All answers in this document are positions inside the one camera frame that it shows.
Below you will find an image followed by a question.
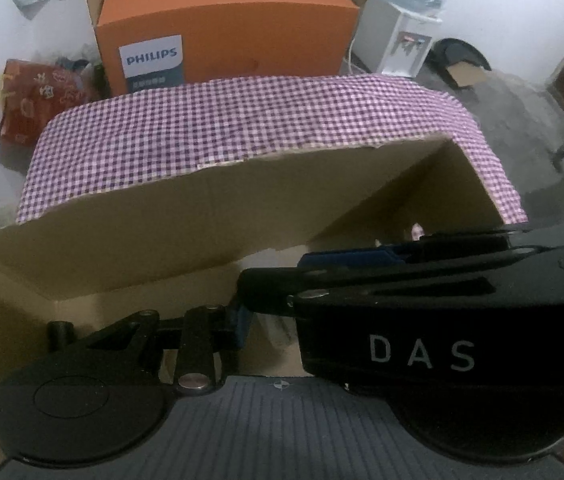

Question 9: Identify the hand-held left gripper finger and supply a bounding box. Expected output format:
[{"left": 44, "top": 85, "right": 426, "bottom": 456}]
[{"left": 79, "top": 305, "right": 251, "bottom": 396}]

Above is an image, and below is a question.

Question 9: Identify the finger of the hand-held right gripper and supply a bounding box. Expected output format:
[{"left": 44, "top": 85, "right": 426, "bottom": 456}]
[
  {"left": 237, "top": 245, "right": 543, "bottom": 318},
  {"left": 297, "top": 231, "right": 513, "bottom": 272}
]

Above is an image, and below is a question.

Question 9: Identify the brown cardboard box white label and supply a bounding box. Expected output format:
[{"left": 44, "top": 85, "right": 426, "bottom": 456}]
[{"left": 0, "top": 132, "right": 506, "bottom": 478}]

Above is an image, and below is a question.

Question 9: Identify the purple checkered bear blanket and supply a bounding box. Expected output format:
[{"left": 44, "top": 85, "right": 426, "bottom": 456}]
[{"left": 15, "top": 73, "right": 529, "bottom": 227}]

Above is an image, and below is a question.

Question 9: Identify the flat cardboard scrap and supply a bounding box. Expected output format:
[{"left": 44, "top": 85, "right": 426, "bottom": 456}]
[{"left": 446, "top": 61, "right": 488, "bottom": 91}]

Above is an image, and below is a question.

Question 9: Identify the white water dispenser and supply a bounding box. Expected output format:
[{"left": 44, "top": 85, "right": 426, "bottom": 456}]
[{"left": 354, "top": 0, "right": 443, "bottom": 79}]

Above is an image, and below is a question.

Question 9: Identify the black curved floor item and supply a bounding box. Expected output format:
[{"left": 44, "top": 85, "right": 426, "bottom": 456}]
[{"left": 430, "top": 37, "right": 493, "bottom": 74}]

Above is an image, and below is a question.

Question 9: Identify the orange cardboard box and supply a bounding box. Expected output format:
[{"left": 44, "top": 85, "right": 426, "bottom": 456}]
[{"left": 94, "top": 0, "right": 361, "bottom": 97}]

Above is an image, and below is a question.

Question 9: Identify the red printed gift bag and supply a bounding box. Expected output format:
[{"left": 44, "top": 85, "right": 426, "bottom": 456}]
[{"left": 0, "top": 58, "right": 101, "bottom": 149}]

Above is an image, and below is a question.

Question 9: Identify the white power cable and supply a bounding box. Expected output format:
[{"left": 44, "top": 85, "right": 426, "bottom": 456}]
[{"left": 343, "top": 39, "right": 365, "bottom": 75}]

